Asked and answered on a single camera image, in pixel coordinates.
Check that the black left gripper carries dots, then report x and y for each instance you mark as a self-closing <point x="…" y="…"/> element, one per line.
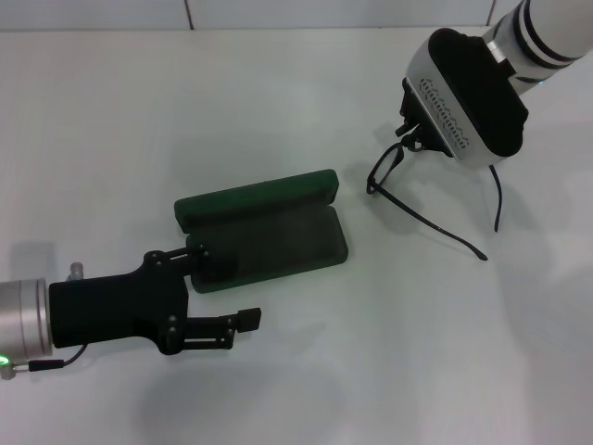
<point x="116" y="306"/>

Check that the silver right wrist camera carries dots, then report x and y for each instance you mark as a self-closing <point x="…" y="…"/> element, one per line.
<point x="463" y="69"/>

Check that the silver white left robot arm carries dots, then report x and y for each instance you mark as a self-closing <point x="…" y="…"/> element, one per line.
<point x="23" y="320"/>

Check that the black glasses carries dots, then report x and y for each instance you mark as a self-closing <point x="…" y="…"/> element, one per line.
<point x="372" y="187"/>

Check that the green glasses case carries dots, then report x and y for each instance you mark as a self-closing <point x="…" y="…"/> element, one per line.
<point x="278" y="241"/>

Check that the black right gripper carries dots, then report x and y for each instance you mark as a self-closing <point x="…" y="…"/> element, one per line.
<point x="411" y="104"/>

